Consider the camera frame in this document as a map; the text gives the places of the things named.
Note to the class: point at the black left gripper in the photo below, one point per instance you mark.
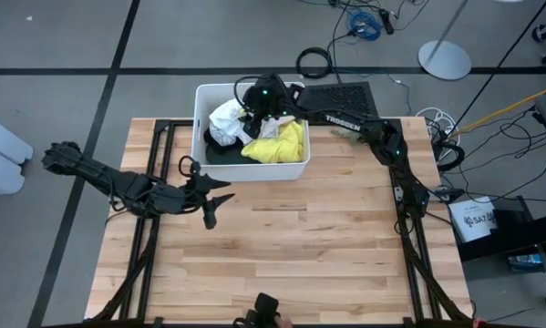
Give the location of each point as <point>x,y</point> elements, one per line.
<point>197,196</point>

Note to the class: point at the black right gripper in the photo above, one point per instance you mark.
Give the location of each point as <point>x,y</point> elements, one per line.
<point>268,102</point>

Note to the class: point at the dark green sweatshirt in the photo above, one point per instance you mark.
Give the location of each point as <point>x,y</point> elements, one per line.
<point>227,158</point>

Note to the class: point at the white printed T-shirt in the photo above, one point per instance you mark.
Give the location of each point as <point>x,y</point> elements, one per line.
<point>227,123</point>

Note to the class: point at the yellow shirt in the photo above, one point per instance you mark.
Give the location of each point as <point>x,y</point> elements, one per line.
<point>281,148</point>

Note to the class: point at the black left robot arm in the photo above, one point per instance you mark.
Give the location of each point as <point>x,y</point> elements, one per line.
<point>117,184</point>

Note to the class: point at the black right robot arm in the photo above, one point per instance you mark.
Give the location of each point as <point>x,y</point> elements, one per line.
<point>377,132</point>

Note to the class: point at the white perforated plastic basket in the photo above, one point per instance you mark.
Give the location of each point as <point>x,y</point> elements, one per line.
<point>254,173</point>

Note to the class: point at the black grid floor mat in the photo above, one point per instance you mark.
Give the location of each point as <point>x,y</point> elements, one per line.
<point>345,98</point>

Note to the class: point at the small artificial green plant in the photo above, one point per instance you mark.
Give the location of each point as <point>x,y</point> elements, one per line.
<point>345,136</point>

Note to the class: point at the black handheld device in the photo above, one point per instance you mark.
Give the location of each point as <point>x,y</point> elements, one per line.
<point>265,305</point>

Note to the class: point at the black power adapter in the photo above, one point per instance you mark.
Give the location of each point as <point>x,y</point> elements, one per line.
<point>386,22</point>

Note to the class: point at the person's hand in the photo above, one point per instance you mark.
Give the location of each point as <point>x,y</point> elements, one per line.
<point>284,322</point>

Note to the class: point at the grey round-base lamp stand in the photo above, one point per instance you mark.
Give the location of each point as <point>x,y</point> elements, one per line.
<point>443,60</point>

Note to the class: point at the yellow pole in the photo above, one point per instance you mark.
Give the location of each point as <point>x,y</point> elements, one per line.
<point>505,109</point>

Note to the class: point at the white printed box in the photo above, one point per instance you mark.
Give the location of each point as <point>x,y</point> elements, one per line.
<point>475,221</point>

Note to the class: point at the black equipment cart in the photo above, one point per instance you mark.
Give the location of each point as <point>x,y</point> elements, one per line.
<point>528,232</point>

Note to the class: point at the blue flat box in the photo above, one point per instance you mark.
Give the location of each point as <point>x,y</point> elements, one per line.
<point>525,263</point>

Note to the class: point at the black aluminium table frame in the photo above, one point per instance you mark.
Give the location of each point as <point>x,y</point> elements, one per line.
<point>181,122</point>

